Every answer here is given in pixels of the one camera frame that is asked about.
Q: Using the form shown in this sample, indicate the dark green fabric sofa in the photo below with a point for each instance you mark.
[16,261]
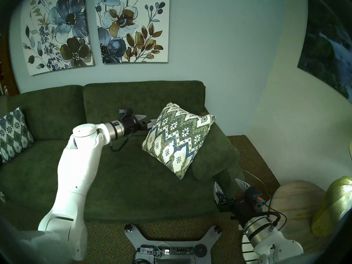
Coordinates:
[123,172]

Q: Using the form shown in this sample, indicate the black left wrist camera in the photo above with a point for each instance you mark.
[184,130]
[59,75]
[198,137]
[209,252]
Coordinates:
[126,113]

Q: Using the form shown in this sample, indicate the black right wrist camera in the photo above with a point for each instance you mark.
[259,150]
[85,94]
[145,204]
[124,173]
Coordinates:
[254,196]

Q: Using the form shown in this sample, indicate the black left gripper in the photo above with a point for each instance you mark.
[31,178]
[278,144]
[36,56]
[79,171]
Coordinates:
[133,126]

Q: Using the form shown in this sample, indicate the river landscape poster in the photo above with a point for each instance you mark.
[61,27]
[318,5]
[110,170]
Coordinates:
[330,46]

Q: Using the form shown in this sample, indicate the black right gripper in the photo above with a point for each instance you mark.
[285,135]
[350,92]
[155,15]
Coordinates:
[239,211]

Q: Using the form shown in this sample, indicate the diamond patterned throw pillow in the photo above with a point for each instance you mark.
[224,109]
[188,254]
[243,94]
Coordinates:
[13,134]

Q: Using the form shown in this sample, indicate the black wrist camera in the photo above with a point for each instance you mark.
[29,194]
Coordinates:
[254,196]
[126,113]

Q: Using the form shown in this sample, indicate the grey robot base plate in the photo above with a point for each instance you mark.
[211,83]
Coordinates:
[176,236]

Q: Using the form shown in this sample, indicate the white ribbed robot column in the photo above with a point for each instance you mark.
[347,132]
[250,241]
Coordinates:
[249,249]

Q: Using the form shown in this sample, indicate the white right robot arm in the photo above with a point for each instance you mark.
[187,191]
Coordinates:
[264,233]

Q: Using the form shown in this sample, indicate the zigzag patterned throw pillow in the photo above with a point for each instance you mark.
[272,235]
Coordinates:
[178,139]

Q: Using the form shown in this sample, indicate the round wooden side table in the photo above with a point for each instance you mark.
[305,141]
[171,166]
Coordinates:
[294,205]

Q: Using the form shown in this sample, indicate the flower and leaves painting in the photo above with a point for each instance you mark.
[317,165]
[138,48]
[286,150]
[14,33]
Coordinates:
[132,27]

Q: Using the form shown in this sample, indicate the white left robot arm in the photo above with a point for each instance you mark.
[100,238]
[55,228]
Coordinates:
[77,170]

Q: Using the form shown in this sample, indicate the blue brown flower painting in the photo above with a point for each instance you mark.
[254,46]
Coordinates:
[60,32]

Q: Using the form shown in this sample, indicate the black electronics box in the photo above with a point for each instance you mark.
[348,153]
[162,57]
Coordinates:
[150,250]

